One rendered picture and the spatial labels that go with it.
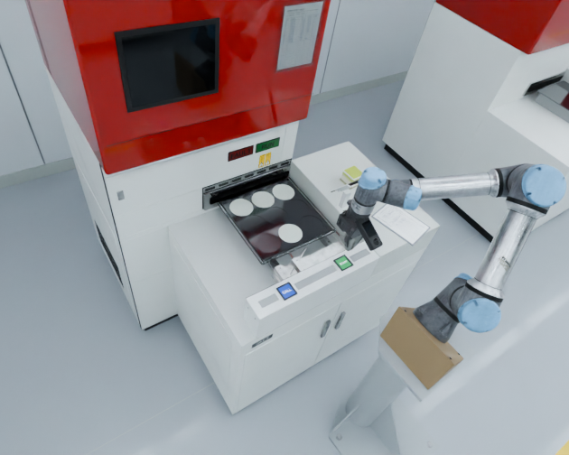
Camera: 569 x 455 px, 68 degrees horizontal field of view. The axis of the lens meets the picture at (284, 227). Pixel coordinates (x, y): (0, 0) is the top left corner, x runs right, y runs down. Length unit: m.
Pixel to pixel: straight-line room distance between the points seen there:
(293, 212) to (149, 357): 1.14
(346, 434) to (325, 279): 1.02
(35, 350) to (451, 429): 2.19
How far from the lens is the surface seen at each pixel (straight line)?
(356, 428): 2.39
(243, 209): 1.81
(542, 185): 1.41
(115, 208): 1.68
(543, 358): 3.10
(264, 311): 1.46
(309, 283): 1.55
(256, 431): 2.31
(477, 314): 1.44
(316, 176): 1.93
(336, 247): 1.78
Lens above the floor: 2.22
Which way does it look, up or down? 48 degrees down
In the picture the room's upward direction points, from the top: 12 degrees clockwise
